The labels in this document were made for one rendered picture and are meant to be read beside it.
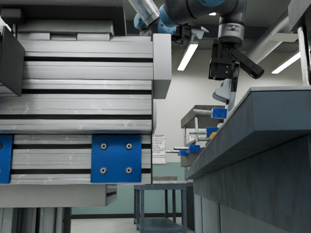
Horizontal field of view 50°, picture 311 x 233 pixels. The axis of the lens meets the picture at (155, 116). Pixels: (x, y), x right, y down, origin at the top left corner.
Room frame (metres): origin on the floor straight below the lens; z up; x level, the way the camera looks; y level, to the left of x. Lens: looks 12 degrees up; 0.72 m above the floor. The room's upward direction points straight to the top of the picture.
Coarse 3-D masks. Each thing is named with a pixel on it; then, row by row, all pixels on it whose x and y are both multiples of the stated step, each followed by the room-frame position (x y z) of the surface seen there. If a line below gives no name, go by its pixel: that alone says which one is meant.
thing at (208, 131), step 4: (220, 124) 1.05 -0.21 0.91; (208, 128) 1.06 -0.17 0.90; (212, 128) 1.06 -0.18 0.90; (216, 128) 1.05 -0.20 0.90; (192, 132) 1.08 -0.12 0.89; (196, 132) 1.07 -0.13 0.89; (200, 132) 1.07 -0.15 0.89; (204, 132) 1.07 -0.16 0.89; (208, 132) 1.06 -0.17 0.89; (208, 136) 1.07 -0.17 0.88
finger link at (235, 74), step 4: (236, 68) 0.89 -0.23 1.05; (232, 72) 0.90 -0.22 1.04; (236, 72) 0.89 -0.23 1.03; (232, 76) 0.90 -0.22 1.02; (236, 76) 0.89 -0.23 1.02; (232, 80) 0.90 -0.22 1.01; (236, 80) 0.89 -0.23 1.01; (232, 84) 0.90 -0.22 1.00; (236, 84) 0.89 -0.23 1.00; (232, 88) 0.90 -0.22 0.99; (236, 88) 0.90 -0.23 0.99
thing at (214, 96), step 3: (222, 84) 0.97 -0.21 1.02; (213, 93) 0.98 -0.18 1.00; (213, 96) 0.98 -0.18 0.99; (216, 96) 0.98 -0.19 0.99; (216, 99) 0.99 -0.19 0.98; (219, 99) 0.99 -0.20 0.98; (222, 99) 0.98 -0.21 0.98; (225, 99) 0.98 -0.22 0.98; (225, 102) 0.98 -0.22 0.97; (228, 102) 0.98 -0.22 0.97; (225, 105) 0.99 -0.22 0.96
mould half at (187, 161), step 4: (200, 148) 1.20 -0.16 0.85; (200, 152) 1.20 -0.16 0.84; (180, 156) 1.42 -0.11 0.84; (184, 156) 1.38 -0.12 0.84; (188, 156) 1.33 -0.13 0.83; (192, 156) 1.28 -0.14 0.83; (196, 156) 1.24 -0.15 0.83; (180, 160) 1.43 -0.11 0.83; (184, 160) 1.38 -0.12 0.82; (188, 160) 1.33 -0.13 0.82; (192, 160) 1.29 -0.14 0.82; (180, 164) 1.43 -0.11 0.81; (184, 164) 1.38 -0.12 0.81; (188, 164) 1.33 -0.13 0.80; (192, 164) 1.29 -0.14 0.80
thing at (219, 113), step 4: (228, 104) 0.93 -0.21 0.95; (212, 108) 0.96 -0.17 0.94; (216, 108) 0.94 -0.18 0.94; (220, 108) 0.93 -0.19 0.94; (232, 108) 0.93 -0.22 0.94; (196, 112) 0.96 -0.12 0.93; (200, 112) 0.96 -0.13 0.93; (204, 112) 0.95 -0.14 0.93; (208, 112) 0.95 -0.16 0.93; (212, 112) 0.94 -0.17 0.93; (216, 112) 0.94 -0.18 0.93; (220, 112) 0.94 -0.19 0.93; (224, 112) 0.94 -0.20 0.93; (228, 112) 0.93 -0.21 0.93; (212, 116) 0.94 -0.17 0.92; (216, 116) 0.94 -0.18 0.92; (220, 116) 0.94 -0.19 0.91; (224, 116) 0.94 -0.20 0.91; (224, 120) 0.97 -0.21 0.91
